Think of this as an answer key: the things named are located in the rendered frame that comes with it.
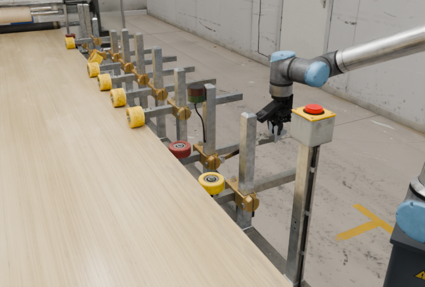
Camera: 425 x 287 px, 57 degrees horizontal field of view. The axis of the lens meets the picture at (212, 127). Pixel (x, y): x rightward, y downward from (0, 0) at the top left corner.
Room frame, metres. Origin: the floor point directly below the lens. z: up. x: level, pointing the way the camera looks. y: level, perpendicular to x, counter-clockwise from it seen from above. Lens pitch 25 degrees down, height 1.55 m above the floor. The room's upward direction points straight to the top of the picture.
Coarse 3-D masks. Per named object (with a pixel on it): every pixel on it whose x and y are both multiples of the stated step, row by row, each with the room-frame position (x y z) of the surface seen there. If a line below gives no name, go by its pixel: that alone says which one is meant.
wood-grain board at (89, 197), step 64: (0, 64) 2.33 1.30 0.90; (64, 64) 2.33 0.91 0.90; (0, 128) 1.40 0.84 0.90; (64, 128) 1.40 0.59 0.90; (128, 128) 1.40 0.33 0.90; (0, 192) 0.96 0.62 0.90; (64, 192) 0.96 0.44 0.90; (128, 192) 0.96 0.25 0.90; (192, 192) 0.96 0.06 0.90; (0, 256) 0.70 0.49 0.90; (64, 256) 0.70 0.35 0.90; (128, 256) 0.70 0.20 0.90; (192, 256) 0.70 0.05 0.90; (256, 256) 0.70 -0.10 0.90
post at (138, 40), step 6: (138, 36) 1.90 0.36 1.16; (138, 42) 1.90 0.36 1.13; (138, 48) 1.90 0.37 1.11; (138, 54) 1.90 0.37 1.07; (138, 60) 1.90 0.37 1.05; (144, 60) 1.91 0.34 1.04; (138, 66) 1.90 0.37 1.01; (144, 66) 1.91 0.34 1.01; (138, 72) 1.91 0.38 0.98; (144, 72) 1.91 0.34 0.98; (138, 84) 1.92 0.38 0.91; (144, 96) 1.91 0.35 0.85; (144, 102) 1.90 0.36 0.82; (144, 108) 1.90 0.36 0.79
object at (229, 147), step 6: (270, 138) 1.42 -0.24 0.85; (222, 144) 1.34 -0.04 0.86; (228, 144) 1.34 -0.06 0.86; (234, 144) 1.34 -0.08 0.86; (258, 144) 1.39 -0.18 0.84; (216, 150) 1.30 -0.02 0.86; (222, 150) 1.31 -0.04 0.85; (228, 150) 1.33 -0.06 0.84; (234, 150) 1.34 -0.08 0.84; (192, 156) 1.25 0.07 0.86; (198, 156) 1.26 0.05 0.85; (180, 162) 1.23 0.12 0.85; (186, 162) 1.24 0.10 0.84
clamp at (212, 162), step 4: (196, 144) 1.32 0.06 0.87; (196, 148) 1.30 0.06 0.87; (200, 148) 1.29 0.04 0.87; (200, 152) 1.26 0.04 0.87; (200, 156) 1.26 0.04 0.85; (204, 156) 1.24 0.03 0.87; (208, 156) 1.23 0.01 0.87; (212, 156) 1.23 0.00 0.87; (216, 156) 1.24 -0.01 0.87; (200, 160) 1.26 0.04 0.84; (204, 160) 1.24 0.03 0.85; (208, 160) 1.22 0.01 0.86; (212, 160) 1.21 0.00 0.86; (216, 160) 1.22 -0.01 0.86; (220, 160) 1.23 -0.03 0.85; (204, 164) 1.24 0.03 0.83; (208, 164) 1.21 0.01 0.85; (212, 164) 1.21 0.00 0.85; (216, 164) 1.22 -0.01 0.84; (208, 168) 1.23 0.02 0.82; (212, 168) 1.21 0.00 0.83; (216, 168) 1.22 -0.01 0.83
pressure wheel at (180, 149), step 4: (172, 144) 1.25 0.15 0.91; (176, 144) 1.26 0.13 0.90; (180, 144) 1.24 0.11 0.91; (184, 144) 1.26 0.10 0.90; (188, 144) 1.25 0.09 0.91; (172, 148) 1.22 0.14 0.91; (176, 148) 1.22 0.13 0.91; (180, 148) 1.23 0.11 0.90; (184, 148) 1.22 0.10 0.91; (188, 148) 1.23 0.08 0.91; (172, 152) 1.22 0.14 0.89; (176, 152) 1.21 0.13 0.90; (180, 152) 1.21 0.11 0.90; (184, 152) 1.21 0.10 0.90; (188, 152) 1.22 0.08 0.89; (176, 156) 1.21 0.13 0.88; (180, 156) 1.21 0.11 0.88; (184, 156) 1.21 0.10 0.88
